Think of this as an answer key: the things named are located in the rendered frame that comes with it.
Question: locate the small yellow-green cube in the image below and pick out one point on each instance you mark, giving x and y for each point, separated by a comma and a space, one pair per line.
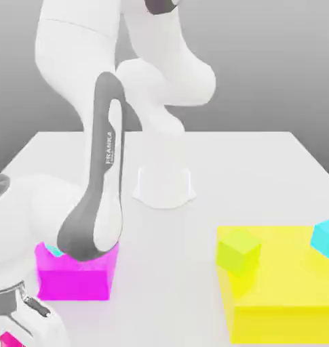
238, 252

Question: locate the small cyan cube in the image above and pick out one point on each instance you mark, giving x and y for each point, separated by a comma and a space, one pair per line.
326, 238
54, 250

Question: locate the large yellow box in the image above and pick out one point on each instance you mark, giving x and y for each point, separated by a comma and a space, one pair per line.
286, 301

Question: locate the large magenta box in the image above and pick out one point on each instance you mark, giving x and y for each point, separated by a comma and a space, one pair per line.
74, 284

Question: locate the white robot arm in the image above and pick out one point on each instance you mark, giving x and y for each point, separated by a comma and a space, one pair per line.
72, 81

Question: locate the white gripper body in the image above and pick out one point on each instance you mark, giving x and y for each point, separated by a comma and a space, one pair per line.
44, 332

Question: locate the small pink cube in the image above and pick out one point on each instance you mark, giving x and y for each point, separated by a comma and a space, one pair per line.
10, 340

